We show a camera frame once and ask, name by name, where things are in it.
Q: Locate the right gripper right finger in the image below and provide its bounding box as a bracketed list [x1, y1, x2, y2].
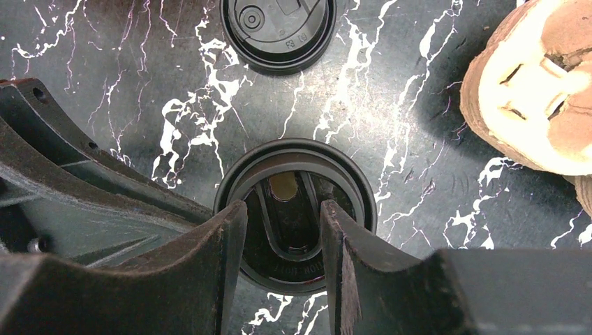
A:
[320, 200, 591, 334]

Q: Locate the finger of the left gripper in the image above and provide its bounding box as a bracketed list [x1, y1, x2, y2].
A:
[1, 78, 212, 267]

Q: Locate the black cup lids stack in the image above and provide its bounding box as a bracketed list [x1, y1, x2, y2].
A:
[219, 0, 337, 76]

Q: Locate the stack of pulp cup carriers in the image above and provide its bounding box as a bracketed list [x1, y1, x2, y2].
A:
[460, 1, 591, 212]

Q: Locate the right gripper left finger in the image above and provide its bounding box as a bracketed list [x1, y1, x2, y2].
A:
[1, 200, 248, 334]

